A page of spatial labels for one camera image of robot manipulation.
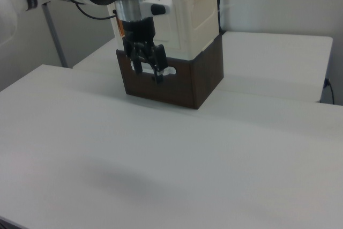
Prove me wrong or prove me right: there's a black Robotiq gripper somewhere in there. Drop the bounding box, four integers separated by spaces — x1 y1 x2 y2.
117 17 170 85

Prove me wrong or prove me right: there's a cream wooden cabinet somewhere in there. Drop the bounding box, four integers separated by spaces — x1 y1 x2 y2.
107 0 219 62

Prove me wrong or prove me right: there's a cream side cabinet door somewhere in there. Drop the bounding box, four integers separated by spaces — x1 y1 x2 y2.
191 0 218 33

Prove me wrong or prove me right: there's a dark brown wooden box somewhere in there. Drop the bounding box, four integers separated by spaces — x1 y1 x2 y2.
115 34 225 110

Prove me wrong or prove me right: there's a grey metal pole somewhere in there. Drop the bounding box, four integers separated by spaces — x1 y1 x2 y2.
42 2 68 68

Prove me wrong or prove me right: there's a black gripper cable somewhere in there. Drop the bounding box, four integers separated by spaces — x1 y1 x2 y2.
72 1 118 22

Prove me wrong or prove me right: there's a black cable behind cabinet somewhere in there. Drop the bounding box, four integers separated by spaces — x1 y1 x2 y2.
215 0 225 35

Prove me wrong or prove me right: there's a black cable beside table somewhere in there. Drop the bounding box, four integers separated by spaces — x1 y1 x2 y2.
324 77 335 105

